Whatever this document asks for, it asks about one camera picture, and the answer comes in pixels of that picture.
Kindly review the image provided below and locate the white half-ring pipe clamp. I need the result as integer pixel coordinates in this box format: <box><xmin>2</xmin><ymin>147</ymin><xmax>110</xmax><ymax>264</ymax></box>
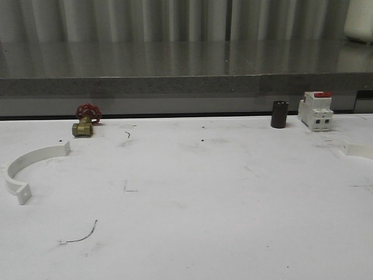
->
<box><xmin>2</xmin><ymin>141</ymin><xmax>71</xmax><ymax>205</ymax></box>

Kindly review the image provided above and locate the dark brown cylindrical coupling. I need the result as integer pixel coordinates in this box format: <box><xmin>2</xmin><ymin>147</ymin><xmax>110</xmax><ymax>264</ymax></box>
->
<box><xmin>270</xmin><ymin>100</ymin><xmax>289</xmax><ymax>129</ymax></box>

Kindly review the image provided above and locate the brass valve red handwheel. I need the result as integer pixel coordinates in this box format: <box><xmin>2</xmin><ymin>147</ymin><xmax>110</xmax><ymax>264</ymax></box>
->
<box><xmin>72</xmin><ymin>103</ymin><xmax>102</xmax><ymax>137</ymax></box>

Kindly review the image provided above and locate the grey stone counter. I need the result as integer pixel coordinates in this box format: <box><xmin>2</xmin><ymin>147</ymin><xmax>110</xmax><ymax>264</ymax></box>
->
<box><xmin>1</xmin><ymin>39</ymin><xmax>372</xmax><ymax>119</ymax></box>

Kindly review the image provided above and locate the white container on counter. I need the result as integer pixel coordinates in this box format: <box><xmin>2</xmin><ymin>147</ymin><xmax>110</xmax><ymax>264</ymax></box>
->
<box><xmin>344</xmin><ymin>0</ymin><xmax>373</xmax><ymax>43</ymax></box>

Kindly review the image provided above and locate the white circuit breaker red switch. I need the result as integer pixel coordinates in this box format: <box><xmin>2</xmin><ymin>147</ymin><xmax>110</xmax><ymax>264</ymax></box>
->
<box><xmin>298</xmin><ymin>92</ymin><xmax>333</xmax><ymax>132</ymax></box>

